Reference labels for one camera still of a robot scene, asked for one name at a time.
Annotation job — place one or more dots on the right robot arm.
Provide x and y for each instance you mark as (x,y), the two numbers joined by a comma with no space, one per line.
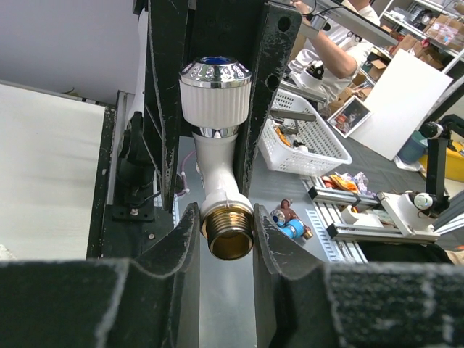
(259,34)

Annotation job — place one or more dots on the person in white shirt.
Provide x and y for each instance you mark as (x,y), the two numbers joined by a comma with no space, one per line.
(342,54)

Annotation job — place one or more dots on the white desk device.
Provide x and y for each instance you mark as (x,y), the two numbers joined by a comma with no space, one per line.
(409,219)

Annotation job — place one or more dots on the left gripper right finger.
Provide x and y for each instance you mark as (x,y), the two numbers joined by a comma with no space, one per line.
(301,301)

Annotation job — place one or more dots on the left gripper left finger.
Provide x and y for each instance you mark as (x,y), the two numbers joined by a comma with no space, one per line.
(148,301)

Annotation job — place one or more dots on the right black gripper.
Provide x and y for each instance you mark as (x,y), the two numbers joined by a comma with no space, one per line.
(259,34)

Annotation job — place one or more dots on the white plastic basket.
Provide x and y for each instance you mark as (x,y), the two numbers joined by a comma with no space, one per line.
(296,139)

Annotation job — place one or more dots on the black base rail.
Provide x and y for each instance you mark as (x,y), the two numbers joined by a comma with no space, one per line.
(127,216)

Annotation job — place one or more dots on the small toy figure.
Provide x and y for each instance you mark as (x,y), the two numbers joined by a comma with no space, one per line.
(289,222)

